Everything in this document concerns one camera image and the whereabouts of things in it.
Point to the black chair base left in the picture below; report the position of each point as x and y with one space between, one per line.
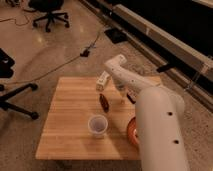
6 62

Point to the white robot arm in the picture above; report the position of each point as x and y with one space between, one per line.
157 109

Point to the dark brown box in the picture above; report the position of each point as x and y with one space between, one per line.
130 99

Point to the wooden table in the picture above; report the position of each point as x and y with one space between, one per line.
65 135

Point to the black floor plate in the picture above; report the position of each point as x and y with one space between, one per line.
115 35

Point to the black office chair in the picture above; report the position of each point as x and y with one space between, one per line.
51 10

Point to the long grey rail beam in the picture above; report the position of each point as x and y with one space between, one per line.
181 50

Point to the orange plate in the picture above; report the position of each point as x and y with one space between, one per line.
132 132

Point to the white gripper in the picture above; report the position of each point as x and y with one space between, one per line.
121 90

